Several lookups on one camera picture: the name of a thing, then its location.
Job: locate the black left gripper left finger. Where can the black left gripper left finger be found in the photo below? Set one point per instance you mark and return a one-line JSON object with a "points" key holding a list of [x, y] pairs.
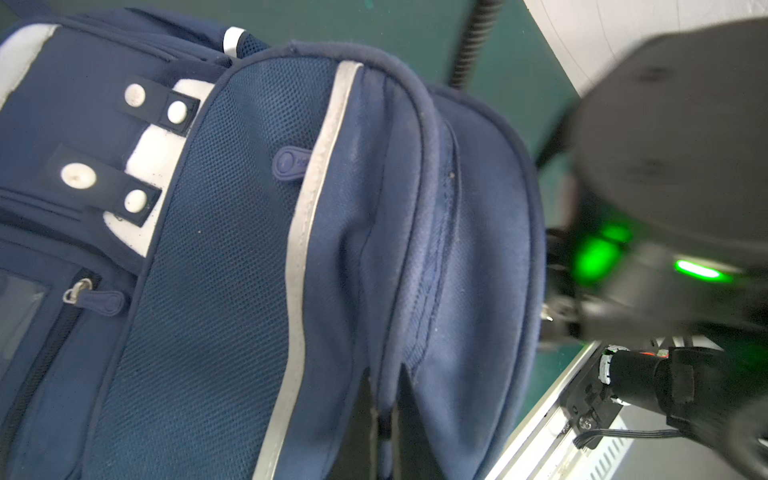
{"points": [[354, 459]]}

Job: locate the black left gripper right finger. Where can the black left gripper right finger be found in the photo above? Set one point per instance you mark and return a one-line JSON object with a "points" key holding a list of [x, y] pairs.
{"points": [[415, 460]]}

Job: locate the navy blue student backpack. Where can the navy blue student backpack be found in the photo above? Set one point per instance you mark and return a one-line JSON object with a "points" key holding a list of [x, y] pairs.
{"points": [[206, 241]]}

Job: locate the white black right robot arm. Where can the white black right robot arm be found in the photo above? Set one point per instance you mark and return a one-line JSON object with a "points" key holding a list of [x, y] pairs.
{"points": [[663, 255]]}

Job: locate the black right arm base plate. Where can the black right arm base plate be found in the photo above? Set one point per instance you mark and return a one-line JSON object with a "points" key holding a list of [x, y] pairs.
{"points": [[586, 401]]}

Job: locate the white slotted cable duct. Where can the white slotted cable duct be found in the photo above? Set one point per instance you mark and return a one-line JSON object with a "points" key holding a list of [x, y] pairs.
{"points": [[600, 463]]}

